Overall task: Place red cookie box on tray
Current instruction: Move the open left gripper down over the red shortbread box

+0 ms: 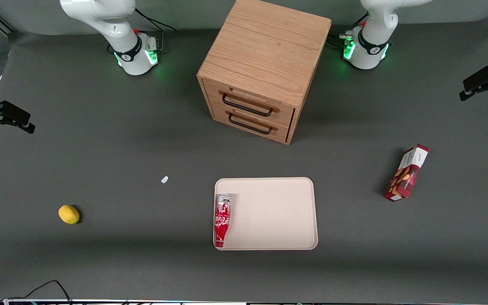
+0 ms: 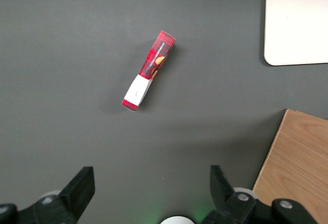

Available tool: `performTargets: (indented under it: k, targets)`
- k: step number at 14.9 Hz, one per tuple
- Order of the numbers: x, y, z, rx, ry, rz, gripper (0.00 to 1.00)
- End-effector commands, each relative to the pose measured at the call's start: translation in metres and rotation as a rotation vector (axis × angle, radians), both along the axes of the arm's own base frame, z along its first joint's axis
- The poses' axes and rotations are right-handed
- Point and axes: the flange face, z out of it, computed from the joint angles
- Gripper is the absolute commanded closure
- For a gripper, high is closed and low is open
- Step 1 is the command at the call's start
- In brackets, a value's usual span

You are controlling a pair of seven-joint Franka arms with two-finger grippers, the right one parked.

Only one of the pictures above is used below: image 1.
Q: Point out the red tartan cookie box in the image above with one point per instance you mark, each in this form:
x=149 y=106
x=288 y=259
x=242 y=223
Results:
x=405 y=178

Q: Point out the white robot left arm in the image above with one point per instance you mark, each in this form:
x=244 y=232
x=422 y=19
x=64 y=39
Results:
x=377 y=29

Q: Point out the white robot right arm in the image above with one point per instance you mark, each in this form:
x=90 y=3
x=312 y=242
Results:
x=104 y=19

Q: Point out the beige plastic tray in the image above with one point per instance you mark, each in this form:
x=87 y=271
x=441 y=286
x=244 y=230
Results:
x=273 y=214

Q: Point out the wooden drawer cabinet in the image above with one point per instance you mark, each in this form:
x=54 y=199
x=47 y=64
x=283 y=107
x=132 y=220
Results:
x=265 y=46

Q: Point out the yellow lemon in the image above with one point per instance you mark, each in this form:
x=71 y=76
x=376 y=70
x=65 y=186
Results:
x=68 y=214

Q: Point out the black camera clamp stand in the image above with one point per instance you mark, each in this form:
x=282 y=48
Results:
x=9 y=113
x=481 y=78

